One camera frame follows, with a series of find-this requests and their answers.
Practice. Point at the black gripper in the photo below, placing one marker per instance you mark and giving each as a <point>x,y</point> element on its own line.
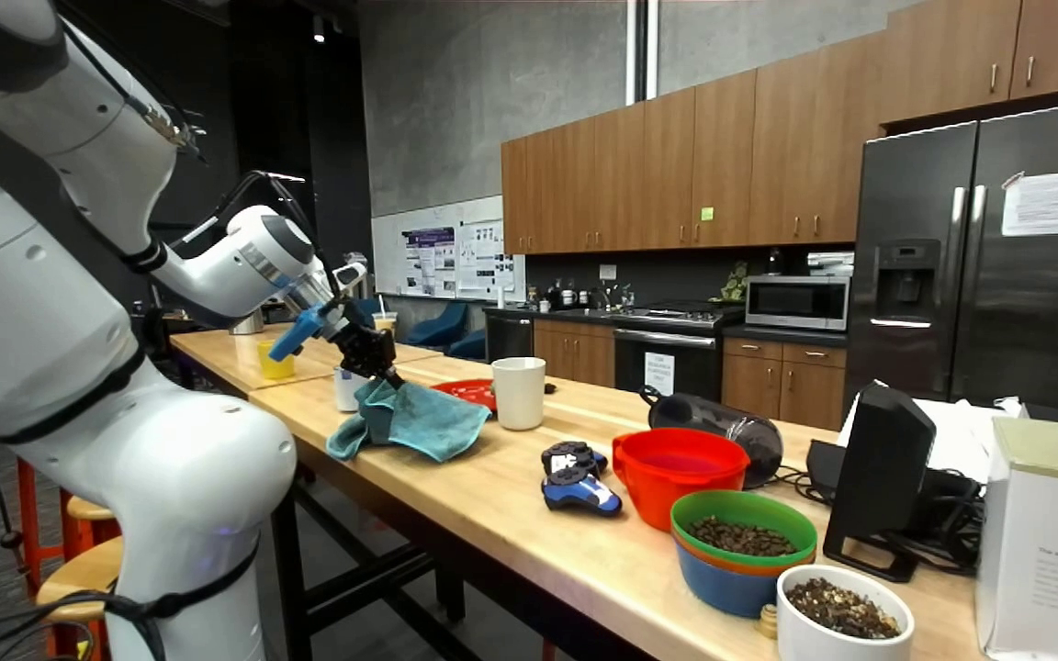
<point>366,347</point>

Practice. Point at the blue microfiber towel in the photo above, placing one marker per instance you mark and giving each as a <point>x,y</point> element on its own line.
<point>423,423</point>

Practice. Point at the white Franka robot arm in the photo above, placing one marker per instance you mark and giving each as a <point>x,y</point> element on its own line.
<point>184,489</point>

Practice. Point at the small white cup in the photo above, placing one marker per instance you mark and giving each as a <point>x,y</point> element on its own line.
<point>346,390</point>

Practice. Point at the blue chair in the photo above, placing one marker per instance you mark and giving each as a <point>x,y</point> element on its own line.
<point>441,328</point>

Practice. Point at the red plate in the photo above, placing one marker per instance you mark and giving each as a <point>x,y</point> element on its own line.
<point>470,390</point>

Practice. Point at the yellow cup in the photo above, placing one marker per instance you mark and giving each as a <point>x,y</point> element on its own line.
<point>273,364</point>

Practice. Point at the tall white cup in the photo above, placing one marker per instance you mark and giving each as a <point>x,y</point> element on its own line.
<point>518,390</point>

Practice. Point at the white poster board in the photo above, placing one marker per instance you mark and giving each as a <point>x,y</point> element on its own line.
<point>459,258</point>

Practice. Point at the silver kettle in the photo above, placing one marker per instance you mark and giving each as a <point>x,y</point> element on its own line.
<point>244,326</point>

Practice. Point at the black oven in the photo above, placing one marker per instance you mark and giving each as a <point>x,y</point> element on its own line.
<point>668,357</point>

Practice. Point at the red bowl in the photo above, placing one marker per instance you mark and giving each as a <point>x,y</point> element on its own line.
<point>677,471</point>

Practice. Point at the wooden stool with orange legs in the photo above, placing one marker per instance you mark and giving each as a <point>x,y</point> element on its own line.
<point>74,580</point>
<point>86,509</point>

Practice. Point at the black crumpled bag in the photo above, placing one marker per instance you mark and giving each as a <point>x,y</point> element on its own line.
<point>733,429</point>

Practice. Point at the green potted plant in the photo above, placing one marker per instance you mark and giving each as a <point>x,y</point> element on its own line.
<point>737,290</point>

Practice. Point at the green bowl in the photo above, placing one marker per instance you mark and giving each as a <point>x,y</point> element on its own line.
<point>744,547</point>

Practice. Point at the blue bowl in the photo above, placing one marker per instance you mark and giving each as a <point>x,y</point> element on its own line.
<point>719,591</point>

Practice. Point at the wooden base cabinets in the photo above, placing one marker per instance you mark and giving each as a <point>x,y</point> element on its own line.
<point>788,379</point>

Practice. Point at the silver microwave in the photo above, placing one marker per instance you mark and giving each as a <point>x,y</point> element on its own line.
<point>795,302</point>

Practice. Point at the white bowl with nuts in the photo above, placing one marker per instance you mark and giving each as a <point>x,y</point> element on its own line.
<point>842,620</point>

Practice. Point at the white paper stack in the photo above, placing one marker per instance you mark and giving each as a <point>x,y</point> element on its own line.
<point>965,436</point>

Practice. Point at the black double door fridge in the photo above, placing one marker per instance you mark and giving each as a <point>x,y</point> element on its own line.
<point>995,296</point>

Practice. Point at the white cardboard box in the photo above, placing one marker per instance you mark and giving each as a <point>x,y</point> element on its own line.
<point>1048,553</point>

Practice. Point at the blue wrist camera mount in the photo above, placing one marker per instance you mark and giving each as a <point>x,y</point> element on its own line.
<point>299,334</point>

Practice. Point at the black table frame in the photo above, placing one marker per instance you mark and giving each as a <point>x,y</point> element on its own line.
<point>346,575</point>

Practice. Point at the wooden wall cabinets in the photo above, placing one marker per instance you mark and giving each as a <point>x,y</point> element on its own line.
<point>737,161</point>

